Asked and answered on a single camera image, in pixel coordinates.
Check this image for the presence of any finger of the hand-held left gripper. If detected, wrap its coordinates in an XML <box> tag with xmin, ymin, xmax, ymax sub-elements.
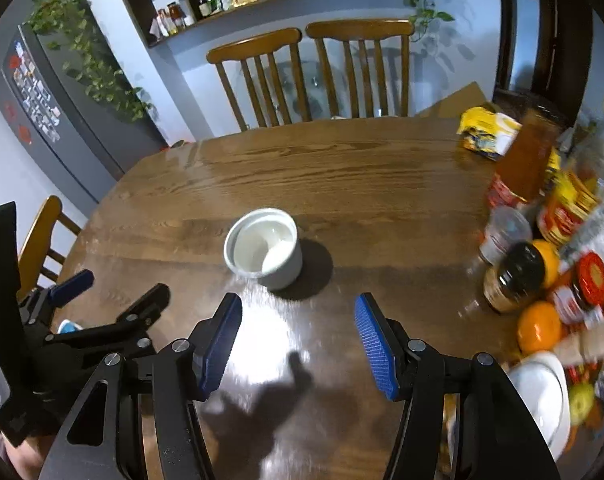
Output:
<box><xmin>18</xmin><ymin>269</ymin><xmax>95</xmax><ymax>326</ymax></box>
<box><xmin>44</xmin><ymin>282</ymin><xmax>171</xmax><ymax>361</ymax></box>

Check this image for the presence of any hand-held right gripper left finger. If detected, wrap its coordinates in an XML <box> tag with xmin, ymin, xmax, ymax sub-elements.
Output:
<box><xmin>39</xmin><ymin>291</ymin><xmax>243</xmax><ymax>480</ymax></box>

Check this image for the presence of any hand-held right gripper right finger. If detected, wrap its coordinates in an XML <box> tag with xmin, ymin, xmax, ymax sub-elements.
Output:
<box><xmin>354</xmin><ymin>292</ymin><xmax>558</xmax><ymax>480</ymax></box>

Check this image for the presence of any small white ramekin bowl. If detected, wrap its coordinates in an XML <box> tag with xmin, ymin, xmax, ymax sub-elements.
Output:
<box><xmin>224</xmin><ymin>207</ymin><xmax>303</xmax><ymax>291</ymax></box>

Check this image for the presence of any person's left hand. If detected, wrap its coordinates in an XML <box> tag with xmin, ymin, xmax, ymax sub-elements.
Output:
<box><xmin>0</xmin><ymin>435</ymin><xmax>57</xmax><ymax>480</ymax></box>

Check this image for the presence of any wooden slat-back chair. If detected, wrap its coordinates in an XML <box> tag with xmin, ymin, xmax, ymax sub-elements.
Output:
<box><xmin>207</xmin><ymin>27</ymin><xmax>313</xmax><ymax>133</ymax></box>
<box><xmin>306</xmin><ymin>19</ymin><xmax>415</xmax><ymax>120</ymax></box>
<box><xmin>18</xmin><ymin>195</ymin><xmax>82</xmax><ymax>301</ymax></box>

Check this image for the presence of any brown jar with dark lid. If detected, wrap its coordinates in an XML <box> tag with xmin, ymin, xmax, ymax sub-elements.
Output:
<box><xmin>483</xmin><ymin>241</ymin><xmax>547</xmax><ymax>314</ymax></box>

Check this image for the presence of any grey refrigerator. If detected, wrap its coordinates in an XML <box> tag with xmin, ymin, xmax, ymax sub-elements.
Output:
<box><xmin>0</xmin><ymin>7</ymin><xmax>167</xmax><ymax>206</ymax></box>

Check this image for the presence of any orange fruit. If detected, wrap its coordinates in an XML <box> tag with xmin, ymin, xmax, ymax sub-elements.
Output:
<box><xmin>532</xmin><ymin>240</ymin><xmax>560</xmax><ymax>288</ymax></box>
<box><xmin>517</xmin><ymin>301</ymin><xmax>563</xmax><ymax>354</ymax></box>

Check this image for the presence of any white round plate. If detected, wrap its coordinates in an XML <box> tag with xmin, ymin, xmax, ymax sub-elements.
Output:
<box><xmin>507</xmin><ymin>351</ymin><xmax>571</xmax><ymax>461</ymax></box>

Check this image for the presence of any clear plastic jar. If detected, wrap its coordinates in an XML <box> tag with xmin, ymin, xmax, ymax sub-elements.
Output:
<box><xmin>480</xmin><ymin>206</ymin><xmax>533</xmax><ymax>266</ymax></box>

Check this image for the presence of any group of fridge photo magnets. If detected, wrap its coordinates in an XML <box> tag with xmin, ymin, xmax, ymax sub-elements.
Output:
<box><xmin>4</xmin><ymin>40</ymin><xmax>62</xmax><ymax>143</ymax></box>

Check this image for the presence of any green apple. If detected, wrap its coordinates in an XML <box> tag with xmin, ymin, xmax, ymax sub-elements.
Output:
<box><xmin>569</xmin><ymin>382</ymin><xmax>597</xmax><ymax>426</ymax></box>

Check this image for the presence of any beige packet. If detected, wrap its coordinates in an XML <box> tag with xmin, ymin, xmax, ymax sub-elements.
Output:
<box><xmin>554</xmin><ymin>317</ymin><xmax>604</xmax><ymax>366</ymax></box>

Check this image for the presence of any trailing green plant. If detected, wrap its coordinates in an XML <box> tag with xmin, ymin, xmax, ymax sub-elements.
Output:
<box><xmin>26</xmin><ymin>0</ymin><xmax>155</xmax><ymax>122</ymax></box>

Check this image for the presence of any jar with red lid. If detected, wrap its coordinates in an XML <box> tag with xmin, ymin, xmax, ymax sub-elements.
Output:
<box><xmin>552</xmin><ymin>251</ymin><xmax>604</xmax><ymax>326</ymax></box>

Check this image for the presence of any yellow and white packet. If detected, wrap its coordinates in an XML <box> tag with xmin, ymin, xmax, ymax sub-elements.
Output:
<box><xmin>457</xmin><ymin>106</ymin><xmax>523</xmax><ymax>161</ymax></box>

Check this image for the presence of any brown cardboard box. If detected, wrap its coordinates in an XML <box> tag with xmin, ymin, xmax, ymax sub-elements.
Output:
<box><xmin>414</xmin><ymin>81</ymin><xmax>503</xmax><ymax>118</ymax></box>

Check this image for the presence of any climbing green vine plant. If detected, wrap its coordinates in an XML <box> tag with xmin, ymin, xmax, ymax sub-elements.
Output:
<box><xmin>399</xmin><ymin>0</ymin><xmax>463</xmax><ymax>58</ymax></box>

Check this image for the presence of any dark wooden door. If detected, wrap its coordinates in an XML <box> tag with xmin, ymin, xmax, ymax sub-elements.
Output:
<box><xmin>497</xmin><ymin>0</ymin><xmax>595</xmax><ymax>126</ymax></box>

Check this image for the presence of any dark wooden wall shelf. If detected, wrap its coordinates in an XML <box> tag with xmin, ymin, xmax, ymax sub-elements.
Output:
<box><xmin>106</xmin><ymin>0</ymin><xmax>423</xmax><ymax>48</ymax></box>

